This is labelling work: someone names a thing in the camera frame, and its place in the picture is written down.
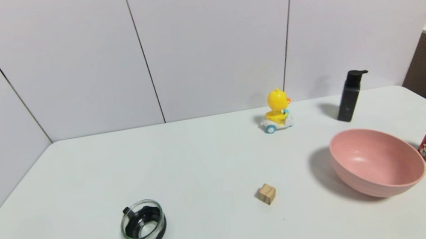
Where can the yellow duck toy car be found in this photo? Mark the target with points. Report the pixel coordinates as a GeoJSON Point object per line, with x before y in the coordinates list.
{"type": "Point", "coordinates": [276, 104]}

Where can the black pump bottle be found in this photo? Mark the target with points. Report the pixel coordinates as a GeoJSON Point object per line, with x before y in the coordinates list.
{"type": "Point", "coordinates": [350, 98]}

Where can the small wooden cube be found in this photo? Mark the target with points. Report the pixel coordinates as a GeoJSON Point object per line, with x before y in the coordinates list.
{"type": "Point", "coordinates": [266, 194]}

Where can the pink bowl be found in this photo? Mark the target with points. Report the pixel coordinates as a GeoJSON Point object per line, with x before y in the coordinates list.
{"type": "Point", "coordinates": [376, 161]}

